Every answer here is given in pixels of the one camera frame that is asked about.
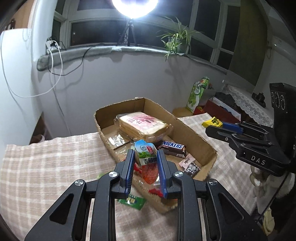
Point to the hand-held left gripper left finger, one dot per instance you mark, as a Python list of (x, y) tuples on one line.
[(130, 171)]

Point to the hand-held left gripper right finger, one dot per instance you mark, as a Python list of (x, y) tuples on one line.
[(161, 173)]

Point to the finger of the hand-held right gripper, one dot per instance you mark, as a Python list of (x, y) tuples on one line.
[(222, 135), (231, 127)]

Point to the yellow snack packet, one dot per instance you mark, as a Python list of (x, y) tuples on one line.
[(214, 121)]

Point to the green orange snack packet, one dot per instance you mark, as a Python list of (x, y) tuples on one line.
[(146, 157)]

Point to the brown chocolate bar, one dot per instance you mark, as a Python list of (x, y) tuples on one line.
[(173, 148)]

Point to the pink sliced bread packet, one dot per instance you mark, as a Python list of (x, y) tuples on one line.
[(143, 126)]

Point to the cardboard box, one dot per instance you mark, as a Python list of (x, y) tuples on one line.
[(155, 111)]

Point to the person's right hand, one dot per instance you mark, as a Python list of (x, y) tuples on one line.
[(256, 177)]

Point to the red white candy packet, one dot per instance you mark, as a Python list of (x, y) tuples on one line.
[(138, 169)]

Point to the red snack packet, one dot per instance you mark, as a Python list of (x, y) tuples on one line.
[(156, 192)]

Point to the red open box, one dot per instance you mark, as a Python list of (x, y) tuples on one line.
[(219, 109)]

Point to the dark cloth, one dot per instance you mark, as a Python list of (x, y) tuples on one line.
[(227, 99)]

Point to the pink small packet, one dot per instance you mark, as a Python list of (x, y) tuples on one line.
[(186, 161)]

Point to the white lace tablecloth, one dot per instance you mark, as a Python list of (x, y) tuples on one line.
[(249, 104)]

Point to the dark green snack packet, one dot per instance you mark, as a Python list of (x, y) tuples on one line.
[(133, 201)]

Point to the black white snack packet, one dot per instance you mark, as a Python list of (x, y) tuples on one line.
[(192, 169)]

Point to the clear foil packet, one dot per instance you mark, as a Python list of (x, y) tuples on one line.
[(115, 141)]

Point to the green white carton box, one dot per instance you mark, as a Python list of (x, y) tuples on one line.
[(196, 97)]

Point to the brown cardboard carton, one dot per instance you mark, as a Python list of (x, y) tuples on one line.
[(182, 112)]

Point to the olive curtain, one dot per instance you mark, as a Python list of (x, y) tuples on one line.
[(247, 41)]

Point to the potted spider plant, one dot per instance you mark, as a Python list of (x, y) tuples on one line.
[(177, 40)]

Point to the grey windowsill cloth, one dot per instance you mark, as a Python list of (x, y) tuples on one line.
[(76, 54)]

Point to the black tripod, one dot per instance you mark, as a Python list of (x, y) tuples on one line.
[(128, 32)]

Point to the white power strip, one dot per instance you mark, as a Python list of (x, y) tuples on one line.
[(52, 44)]

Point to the white cabinet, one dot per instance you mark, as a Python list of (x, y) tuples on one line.
[(13, 69)]

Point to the black camera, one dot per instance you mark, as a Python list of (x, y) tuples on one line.
[(259, 96)]

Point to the window frame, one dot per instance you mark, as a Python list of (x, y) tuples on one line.
[(92, 32)]

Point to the wooden wall niche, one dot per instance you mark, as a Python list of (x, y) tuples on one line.
[(22, 14)]

